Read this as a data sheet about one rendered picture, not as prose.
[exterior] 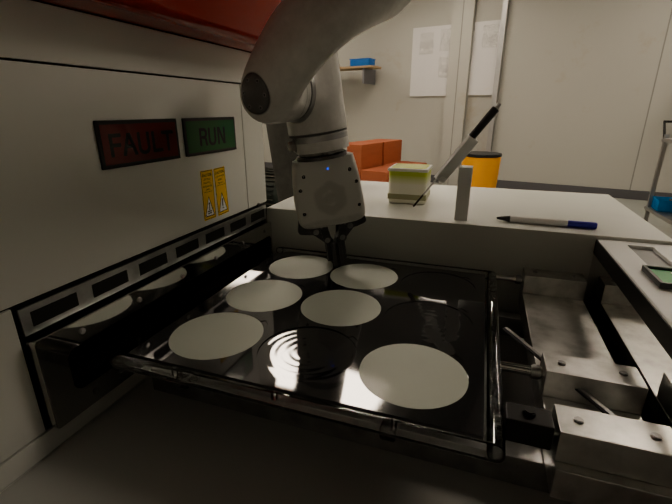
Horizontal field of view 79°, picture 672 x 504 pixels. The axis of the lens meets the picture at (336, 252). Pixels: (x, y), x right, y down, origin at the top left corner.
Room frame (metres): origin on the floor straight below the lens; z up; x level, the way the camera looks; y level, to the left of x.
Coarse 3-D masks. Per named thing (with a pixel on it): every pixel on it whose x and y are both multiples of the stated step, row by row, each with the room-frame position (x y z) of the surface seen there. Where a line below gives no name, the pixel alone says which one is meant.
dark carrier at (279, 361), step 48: (336, 288) 0.52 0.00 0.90; (384, 288) 0.52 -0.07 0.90; (432, 288) 0.52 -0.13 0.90; (480, 288) 0.52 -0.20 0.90; (288, 336) 0.40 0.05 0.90; (336, 336) 0.40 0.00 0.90; (384, 336) 0.39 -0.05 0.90; (432, 336) 0.40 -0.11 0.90; (480, 336) 0.39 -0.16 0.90; (288, 384) 0.31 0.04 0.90; (336, 384) 0.31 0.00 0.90; (480, 384) 0.31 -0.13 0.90; (480, 432) 0.25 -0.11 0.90
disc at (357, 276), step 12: (360, 264) 0.62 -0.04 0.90; (372, 264) 0.62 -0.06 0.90; (336, 276) 0.57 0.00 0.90; (348, 276) 0.57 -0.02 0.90; (360, 276) 0.57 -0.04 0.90; (372, 276) 0.57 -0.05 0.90; (384, 276) 0.57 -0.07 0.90; (396, 276) 0.57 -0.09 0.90; (360, 288) 0.52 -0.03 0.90; (372, 288) 0.52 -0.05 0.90
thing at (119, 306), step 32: (256, 224) 0.70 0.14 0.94; (192, 256) 0.54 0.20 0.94; (224, 256) 0.58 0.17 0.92; (128, 288) 0.43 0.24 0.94; (160, 288) 0.46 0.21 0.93; (64, 320) 0.35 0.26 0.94; (96, 320) 0.37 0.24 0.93; (32, 352) 0.31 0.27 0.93; (64, 352) 0.33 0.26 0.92; (64, 384) 0.33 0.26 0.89; (96, 384) 0.36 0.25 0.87; (64, 416) 0.32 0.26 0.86
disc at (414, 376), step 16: (384, 352) 0.36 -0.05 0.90; (400, 352) 0.36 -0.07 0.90; (416, 352) 0.36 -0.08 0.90; (432, 352) 0.36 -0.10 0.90; (368, 368) 0.34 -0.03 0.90; (384, 368) 0.34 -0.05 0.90; (400, 368) 0.34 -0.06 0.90; (416, 368) 0.34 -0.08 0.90; (432, 368) 0.34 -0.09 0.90; (448, 368) 0.34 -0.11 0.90; (368, 384) 0.31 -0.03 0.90; (384, 384) 0.31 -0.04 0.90; (400, 384) 0.31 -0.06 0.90; (416, 384) 0.31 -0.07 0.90; (432, 384) 0.31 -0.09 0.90; (448, 384) 0.31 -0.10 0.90; (464, 384) 0.31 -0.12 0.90; (384, 400) 0.29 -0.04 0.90; (400, 400) 0.29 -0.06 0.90; (416, 400) 0.29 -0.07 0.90; (432, 400) 0.29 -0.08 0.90; (448, 400) 0.29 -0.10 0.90
